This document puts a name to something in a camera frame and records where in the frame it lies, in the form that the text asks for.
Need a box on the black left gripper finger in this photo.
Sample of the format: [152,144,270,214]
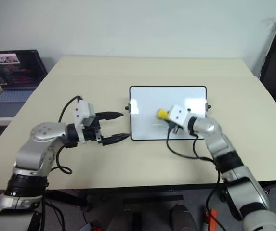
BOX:
[102,133,131,147]
[96,111,125,121]

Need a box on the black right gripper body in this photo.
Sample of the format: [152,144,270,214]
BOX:
[167,119,184,135]

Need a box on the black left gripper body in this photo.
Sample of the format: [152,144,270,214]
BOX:
[81,112,104,145]

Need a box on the yellow whiteboard eraser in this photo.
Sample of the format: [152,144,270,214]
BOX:
[157,108,170,120]

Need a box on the black framed whiteboard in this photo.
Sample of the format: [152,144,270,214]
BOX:
[125,85,212,141]

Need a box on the dark rounded shape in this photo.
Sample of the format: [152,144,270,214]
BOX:
[170,204,197,231]

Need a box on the orange object on floor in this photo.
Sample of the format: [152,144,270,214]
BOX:
[204,208,218,231]

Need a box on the open laptop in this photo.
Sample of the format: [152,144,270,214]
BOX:
[0,49,48,118]

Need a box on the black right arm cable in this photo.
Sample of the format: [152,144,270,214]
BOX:
[165,125,228,231]

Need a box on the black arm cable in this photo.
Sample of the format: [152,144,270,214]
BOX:
[165,125,228,231]
[55,95,84,175]

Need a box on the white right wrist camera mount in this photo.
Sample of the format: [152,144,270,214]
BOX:
[167,103,193,128]

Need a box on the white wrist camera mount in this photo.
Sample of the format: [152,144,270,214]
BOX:
[167,103,193,128]
[72,99,95,143]

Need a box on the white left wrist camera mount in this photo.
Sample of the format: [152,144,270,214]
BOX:
[72,99,95,143]

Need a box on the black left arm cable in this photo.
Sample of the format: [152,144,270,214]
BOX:
[55,95,84,175]

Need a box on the black table frame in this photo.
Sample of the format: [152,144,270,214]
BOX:
[43,188,184,208]

